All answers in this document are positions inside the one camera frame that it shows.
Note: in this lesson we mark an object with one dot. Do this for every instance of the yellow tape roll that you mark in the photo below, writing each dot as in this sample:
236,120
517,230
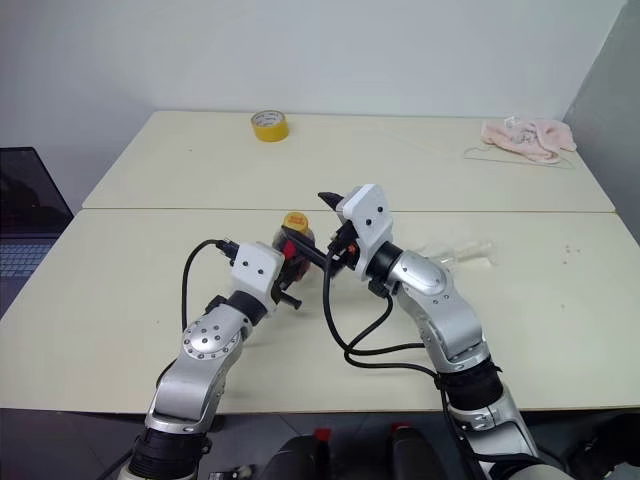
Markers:
270,131

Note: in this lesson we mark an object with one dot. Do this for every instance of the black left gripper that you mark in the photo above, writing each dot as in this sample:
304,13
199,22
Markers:
281,291

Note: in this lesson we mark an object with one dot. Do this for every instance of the dark rounded shape red tab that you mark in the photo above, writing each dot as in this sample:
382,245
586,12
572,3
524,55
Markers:
295,460

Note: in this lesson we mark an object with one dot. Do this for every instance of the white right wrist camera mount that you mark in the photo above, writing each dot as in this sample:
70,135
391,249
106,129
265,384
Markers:
367,205

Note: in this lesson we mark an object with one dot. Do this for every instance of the pink cloth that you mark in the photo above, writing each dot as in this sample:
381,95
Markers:
535,137

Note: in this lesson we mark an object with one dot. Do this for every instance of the clear wine glass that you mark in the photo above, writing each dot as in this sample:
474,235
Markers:
470,248

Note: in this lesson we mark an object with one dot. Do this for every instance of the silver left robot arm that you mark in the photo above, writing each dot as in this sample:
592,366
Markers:
200,345

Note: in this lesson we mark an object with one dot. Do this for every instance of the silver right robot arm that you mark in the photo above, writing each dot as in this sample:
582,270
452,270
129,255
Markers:
440,310

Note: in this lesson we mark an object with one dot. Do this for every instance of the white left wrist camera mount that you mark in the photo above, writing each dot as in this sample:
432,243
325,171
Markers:
255,267

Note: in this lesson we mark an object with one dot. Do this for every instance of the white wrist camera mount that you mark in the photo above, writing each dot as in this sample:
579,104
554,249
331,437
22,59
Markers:
255,267
367,205

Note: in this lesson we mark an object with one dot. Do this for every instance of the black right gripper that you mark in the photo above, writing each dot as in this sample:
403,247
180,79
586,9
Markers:
342,250

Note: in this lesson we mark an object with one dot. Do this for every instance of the dark laptop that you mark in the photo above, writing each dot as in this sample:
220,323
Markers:
25,200

